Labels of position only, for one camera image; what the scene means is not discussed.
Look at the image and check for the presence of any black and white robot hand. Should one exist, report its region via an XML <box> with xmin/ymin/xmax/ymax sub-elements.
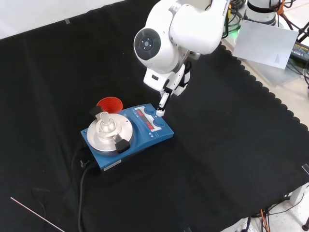
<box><xmin>143</xmin><ymin>61</ymin><xmax>191</xmax><ymax>116</ymax></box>

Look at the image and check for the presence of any heater with blue base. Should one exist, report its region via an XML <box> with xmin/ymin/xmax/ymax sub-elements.
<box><xmin>80</xmin><ymin>103</ymin><xmax>174</xmax><ymax>173</ymax></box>

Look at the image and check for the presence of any red ribbed funnel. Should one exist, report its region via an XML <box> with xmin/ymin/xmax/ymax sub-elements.
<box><xmin>96</xmin><ymin>96</ymin><xmax>124</xmax><ymax>115</ymax></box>

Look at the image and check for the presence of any clear round-bottom glass flask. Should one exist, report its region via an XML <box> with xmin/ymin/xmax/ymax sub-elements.
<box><xmin>96</xmin><ymin>112</ymin><xmax>117</xmax><ymax>141</ymax></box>

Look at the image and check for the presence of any black bench cloth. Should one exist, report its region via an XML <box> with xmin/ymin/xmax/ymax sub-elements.
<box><xmin>0</xmin><ymin>0</ymin><xmax>309</xmax><ymax>232</ymax></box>

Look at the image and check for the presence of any pale board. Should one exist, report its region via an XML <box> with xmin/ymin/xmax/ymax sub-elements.
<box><xmin>233</xmin><ymin>19</ymin><xmax>299</xmax><ymax>70</ymax></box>

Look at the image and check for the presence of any black power adapter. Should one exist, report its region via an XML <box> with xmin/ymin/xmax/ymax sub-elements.
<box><xmin>289</xmin><ymin>41</ymin><xmax>309</xmax><ymax>61</ymax></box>

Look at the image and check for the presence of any thin glass rod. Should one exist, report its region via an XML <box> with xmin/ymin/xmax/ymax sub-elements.
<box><xmin>10</xmin><ymin>197</ymin><xmax>66</xmax><ymax>232</ymax></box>

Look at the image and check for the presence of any black heater power cable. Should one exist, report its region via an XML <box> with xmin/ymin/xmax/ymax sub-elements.
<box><xmin>76</xmin><ymin>160</ymin><xmax>100</xmax><ymax>232</ymax></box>

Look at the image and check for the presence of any orange robot cable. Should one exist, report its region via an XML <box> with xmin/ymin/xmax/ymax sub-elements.
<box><xmin>277</xmin><ymin>0</ymin><xmax>302</xmax><ymax>33</ymax></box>

